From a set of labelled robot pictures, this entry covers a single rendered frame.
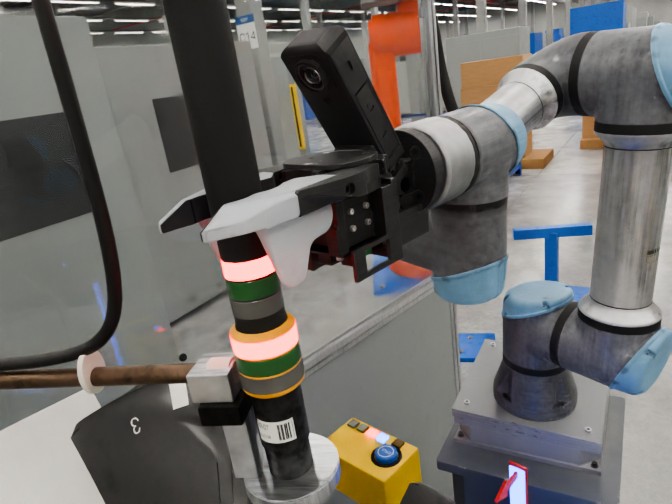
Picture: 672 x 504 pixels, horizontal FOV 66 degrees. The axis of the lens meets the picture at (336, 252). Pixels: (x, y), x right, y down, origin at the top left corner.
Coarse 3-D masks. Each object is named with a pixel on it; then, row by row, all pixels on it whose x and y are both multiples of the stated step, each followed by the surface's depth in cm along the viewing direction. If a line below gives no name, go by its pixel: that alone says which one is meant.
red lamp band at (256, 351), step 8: (296, 328) 34; (280, 336) 32; (288, 336) 32; (296, 336) 33; (232, 344) 33; (240, 344) 32; (248, 344) 32; (256, 344) 32; (264, 344) 32; (272, 344) 32; (280, 344) 32; (288, 344) 33; (240, 352) 32; (248, 352) 32; (256, 352) 32; (264, 352) 32; (272, 352) 32; (280, 352) 32
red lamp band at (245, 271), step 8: (224, 264) 31; (232, 264) 31; (240, 264) 30; (248, 264) 30; (256, 264) 31; (264, 264) 31; (224, 272) 31; (232, 272) 31; (240, 272) 31; (248, 272) 31; (256, 272) 31; (264, 272) 31; (232, 280) 31; (240, 280) 31
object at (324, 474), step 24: (192, 384) 34; (216, 384) 34; (240, 384) 36; (216, 408) 34; (240, 408) 34; (240, 432) 35; (240, 456) 36; (264, 456) 38; (312, 456) 38; (336, 456) 37; (264, 480) 36; (288, 480) 36; (312, 480) 35; (336, 480) 36
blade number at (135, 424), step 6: (132, 414) 51; (138, 414) 51; (126, 420) 51; (132, 420) 51; (138, 420) 51; (144, 420) 51; (126, 426) 51; (132, 426) 51; (138, 426) 51; (144, 426) 51; (132, 432) 51; (138, 432) 51; (144, 432) 51; (132, 438) 51; (138, 438) 51
